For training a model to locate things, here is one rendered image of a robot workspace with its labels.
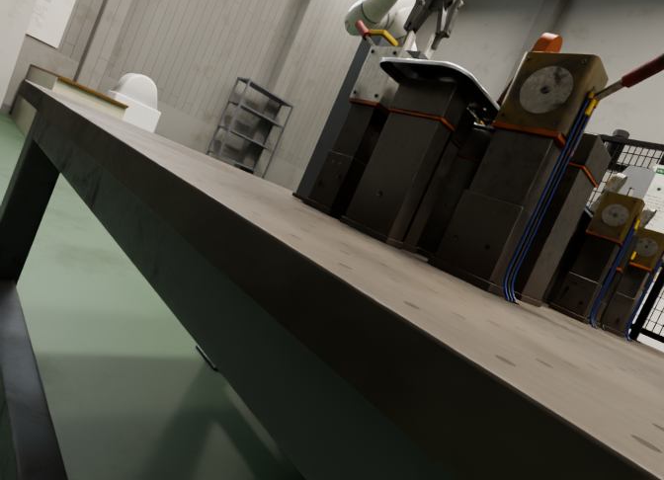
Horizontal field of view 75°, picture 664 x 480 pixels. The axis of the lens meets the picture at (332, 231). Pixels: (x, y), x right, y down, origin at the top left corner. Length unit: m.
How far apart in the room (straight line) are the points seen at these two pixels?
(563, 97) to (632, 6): 9.15
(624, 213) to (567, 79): 0.66
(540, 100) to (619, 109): 8.14
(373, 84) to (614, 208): 0.73
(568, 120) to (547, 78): 0.08
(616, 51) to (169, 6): 7.61
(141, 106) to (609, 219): 6.60
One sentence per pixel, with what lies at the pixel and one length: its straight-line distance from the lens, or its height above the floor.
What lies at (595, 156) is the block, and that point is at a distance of 0.94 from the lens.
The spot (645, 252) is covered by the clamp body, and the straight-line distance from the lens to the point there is 1.66.
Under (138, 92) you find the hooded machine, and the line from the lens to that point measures 7.23.
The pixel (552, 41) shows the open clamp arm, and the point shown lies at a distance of 0.80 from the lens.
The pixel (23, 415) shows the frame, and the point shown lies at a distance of 0.88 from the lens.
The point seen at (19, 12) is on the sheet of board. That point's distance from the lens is 7.37.
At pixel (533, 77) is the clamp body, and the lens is 0.74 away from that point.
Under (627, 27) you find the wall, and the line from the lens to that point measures 9.63.
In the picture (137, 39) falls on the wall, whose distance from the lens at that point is 8.19.
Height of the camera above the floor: 0.73
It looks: 4 degrees down
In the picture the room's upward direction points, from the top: 24 degrees clockwise
